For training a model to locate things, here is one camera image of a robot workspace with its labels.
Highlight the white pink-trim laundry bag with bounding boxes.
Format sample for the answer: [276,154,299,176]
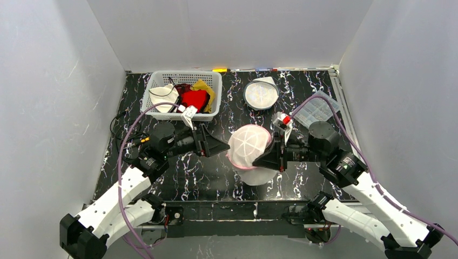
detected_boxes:
[226,124,277,186]

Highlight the black bra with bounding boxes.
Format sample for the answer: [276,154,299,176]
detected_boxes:
[147,78,180,113]

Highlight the bright red bra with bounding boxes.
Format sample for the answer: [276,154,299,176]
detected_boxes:
[180,90,211,113]

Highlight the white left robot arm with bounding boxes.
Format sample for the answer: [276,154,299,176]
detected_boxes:
[59,122,230,258]

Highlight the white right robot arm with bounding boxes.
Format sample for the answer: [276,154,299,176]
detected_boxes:
[254,118,444,258]

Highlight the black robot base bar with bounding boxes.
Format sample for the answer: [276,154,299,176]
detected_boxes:
[130,202,332,244]

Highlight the dark red bra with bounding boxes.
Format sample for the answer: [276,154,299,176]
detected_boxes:
[174,84,192,95]

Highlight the yellow bra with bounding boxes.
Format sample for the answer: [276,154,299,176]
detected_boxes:
[193,79,215,113]

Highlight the white plastic basket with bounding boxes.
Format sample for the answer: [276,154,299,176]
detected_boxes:
[140,70,223,122]

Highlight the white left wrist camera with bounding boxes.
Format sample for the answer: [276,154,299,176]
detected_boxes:
[178,105,198,131]

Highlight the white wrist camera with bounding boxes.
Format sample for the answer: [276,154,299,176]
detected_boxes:
[272,112,293,144]
[178,105,198,131]

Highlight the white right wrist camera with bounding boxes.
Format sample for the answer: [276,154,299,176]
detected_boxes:
[272,112,293,144]

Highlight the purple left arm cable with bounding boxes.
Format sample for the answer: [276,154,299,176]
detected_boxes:
[117,103,187,259]

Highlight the black coiled cable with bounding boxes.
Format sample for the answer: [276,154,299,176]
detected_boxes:
[109,111,154,165]

